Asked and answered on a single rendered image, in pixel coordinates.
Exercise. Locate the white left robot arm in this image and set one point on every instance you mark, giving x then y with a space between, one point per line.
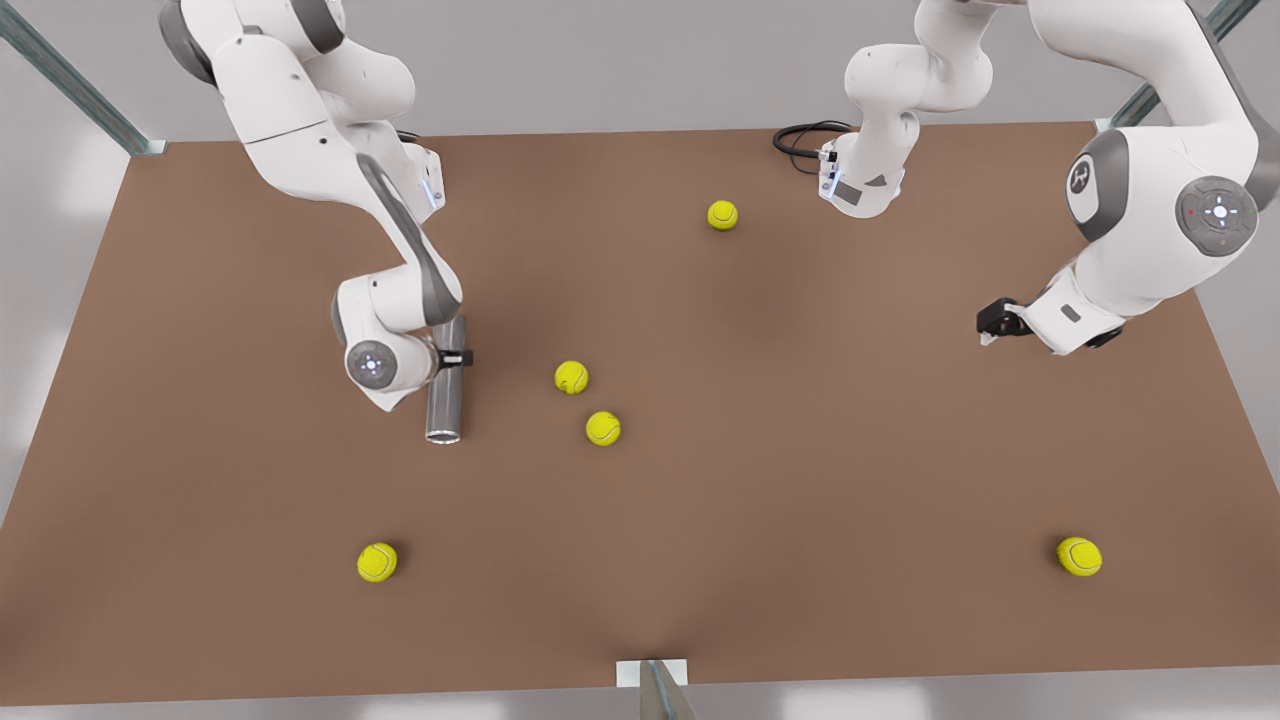
1150 190

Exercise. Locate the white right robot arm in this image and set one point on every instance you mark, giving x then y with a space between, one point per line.
310 120

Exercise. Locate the grey transparent tennis tube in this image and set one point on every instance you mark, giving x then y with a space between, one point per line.
447 395

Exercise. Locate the yellow tennis ball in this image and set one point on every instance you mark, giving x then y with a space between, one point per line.
1079 556
603 428
722 215
377 562
571 377

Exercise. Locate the silver frame post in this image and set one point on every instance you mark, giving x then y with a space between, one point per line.
1165 75
660 690
75 85

